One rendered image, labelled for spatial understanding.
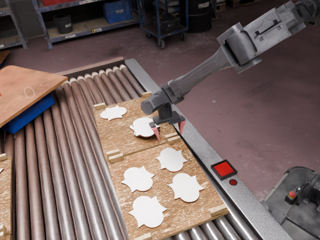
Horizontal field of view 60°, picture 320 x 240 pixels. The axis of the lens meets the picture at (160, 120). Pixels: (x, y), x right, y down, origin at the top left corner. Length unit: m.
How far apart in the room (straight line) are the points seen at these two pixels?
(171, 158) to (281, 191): 1.04
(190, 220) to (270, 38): 0.62
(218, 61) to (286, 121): 2.27
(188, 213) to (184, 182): 0.13
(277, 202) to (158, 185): 1.05
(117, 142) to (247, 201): 0.61
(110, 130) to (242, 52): 0.84
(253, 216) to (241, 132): 1.78
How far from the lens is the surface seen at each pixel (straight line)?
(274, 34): 0.72
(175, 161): 1.15
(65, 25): 5.27
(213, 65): 0.79
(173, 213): 1.01
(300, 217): 1.92
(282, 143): 2.73
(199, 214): 1.01
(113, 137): 1.32
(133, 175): 1.12
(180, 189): 1.06
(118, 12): 5.41
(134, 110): 1.47
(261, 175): 2.42
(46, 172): 1.30
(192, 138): 1.30
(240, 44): 0.71
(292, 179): 2.12
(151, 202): 1.04
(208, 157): 1.21
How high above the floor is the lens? 1.78
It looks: 38 degrees down
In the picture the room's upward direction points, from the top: 6 degrees counter-clockwise
